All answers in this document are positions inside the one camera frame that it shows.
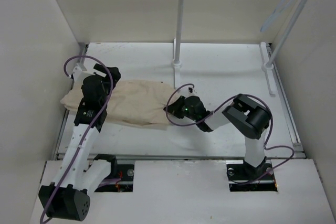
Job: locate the beige trousers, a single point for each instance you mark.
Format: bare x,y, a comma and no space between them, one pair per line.
140,103

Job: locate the aluminium front frame rail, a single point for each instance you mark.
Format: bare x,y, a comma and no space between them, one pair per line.
148,155

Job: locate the white centre rack pole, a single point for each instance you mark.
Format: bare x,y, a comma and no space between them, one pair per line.
177,45

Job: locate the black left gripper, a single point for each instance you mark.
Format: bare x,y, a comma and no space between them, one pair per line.
115,76

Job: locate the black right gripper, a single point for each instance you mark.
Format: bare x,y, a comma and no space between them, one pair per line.
175,108

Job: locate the aluminium frame rail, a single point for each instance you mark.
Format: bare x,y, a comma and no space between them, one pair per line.
83,47
148,155
293,132

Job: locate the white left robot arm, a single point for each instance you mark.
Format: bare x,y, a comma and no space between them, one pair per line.
68,194

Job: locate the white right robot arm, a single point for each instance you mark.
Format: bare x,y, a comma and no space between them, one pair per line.
250,118

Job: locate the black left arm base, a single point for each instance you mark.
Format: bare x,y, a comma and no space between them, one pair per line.
120,179

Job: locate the white right rack pole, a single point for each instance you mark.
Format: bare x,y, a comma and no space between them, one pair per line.
269,58

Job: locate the aluminium left frame rail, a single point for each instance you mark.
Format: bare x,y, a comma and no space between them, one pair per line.
83,47

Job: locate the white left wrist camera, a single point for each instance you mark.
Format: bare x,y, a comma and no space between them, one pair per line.
78,73

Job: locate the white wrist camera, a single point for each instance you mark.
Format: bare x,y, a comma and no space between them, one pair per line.
78,73
189,91

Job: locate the aluminium right frame rail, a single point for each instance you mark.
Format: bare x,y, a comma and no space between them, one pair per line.
293,132

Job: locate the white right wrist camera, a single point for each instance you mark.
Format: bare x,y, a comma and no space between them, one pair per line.
189,91

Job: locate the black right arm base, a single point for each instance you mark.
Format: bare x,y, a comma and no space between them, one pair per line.
243,177

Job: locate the white rack pole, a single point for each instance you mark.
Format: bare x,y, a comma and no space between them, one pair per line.
269,58
177,45

